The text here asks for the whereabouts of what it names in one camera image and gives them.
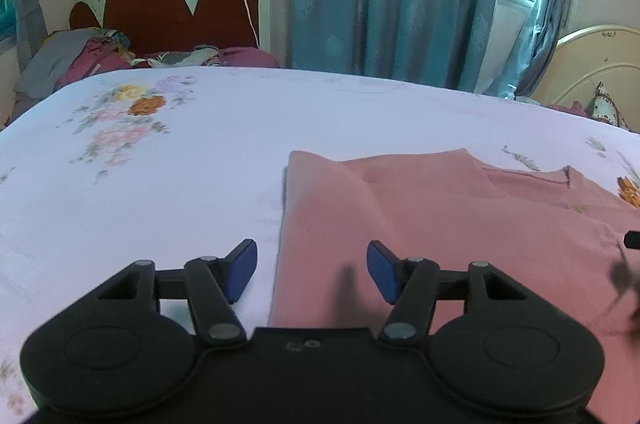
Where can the pile of clothes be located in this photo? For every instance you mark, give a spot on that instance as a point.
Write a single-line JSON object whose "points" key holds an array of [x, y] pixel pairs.
{"points": [[66, 57]]}

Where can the floral white bed sheet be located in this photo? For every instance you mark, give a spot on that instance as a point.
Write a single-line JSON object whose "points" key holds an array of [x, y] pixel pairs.
{"points": [[169, 165]]}

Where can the red heart-shaped headboard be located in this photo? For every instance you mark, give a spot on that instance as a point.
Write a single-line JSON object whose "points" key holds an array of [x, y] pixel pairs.
{"points": [[179, 25]]}

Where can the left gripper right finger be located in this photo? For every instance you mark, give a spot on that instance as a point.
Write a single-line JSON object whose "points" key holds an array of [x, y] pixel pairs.
{"points": [[410, 286]]}

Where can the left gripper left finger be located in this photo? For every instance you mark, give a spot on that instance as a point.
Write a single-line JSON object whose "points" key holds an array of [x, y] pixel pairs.
{"points": [[213, 285]]}

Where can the patterned pillow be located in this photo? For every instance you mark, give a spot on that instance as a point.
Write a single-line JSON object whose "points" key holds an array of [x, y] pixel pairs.
{"points": [[602, 109]]}

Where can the pink long-sleeve sweater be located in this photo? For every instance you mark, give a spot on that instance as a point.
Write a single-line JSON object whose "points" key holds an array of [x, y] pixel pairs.
{"points": [[558, 233]]}

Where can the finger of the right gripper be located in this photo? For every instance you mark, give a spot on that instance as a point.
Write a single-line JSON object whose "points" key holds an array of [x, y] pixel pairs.
{"points": [[632, 239]]}

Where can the cream arched headboard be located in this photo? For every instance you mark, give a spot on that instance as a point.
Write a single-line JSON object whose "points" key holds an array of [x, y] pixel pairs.
{"points": [[602, 54]]}

